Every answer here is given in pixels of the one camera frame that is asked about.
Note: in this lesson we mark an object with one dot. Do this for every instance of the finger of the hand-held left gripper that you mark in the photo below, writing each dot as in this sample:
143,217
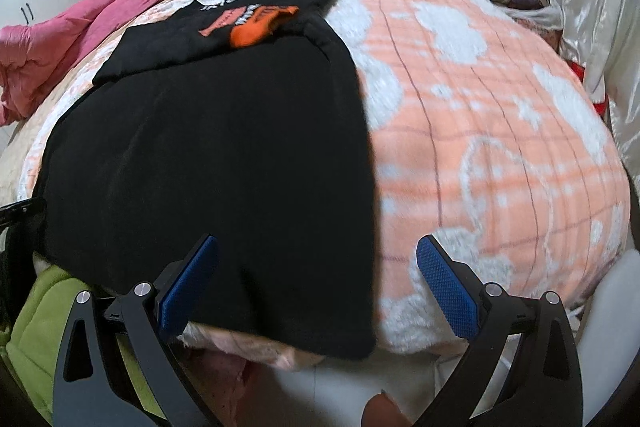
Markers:
20,213

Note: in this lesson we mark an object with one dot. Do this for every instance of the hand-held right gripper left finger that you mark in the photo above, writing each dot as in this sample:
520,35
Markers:
187,287

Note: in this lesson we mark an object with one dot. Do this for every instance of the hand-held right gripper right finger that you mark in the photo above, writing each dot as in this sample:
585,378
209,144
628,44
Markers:
447,287

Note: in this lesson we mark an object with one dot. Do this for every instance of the black sweater with orange cuffs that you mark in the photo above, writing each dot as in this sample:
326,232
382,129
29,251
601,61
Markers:
210,177

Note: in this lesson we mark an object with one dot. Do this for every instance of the plastic bag of clothes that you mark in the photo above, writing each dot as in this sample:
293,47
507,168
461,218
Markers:
520,2

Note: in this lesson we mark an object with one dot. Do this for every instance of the green jacket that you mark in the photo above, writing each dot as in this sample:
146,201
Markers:
45,332

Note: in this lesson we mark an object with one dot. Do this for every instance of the orange white plaid blanket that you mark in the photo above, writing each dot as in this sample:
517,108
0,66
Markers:
490,142

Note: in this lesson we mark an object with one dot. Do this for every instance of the white mattress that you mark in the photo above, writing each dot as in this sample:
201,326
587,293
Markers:
615,307

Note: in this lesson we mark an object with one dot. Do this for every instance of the pink quilt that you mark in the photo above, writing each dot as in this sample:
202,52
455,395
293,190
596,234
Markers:
100,17

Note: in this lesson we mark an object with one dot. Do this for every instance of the red cloth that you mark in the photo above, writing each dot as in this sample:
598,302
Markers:
587,92

